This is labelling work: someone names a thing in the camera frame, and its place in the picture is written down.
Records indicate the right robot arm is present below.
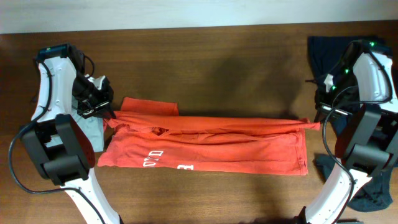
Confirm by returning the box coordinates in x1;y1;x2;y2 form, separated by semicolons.
293;40;397;223

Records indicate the dark navy garment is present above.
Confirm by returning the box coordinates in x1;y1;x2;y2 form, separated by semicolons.
308;35;393;212

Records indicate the red printed t-shirt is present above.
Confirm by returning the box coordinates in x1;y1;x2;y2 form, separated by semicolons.
98;97;320;175

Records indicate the grey folded t-shirt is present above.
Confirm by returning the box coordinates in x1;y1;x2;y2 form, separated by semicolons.
38;96;104;152

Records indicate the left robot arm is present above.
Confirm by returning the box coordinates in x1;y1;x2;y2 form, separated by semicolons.
16;44;122;223

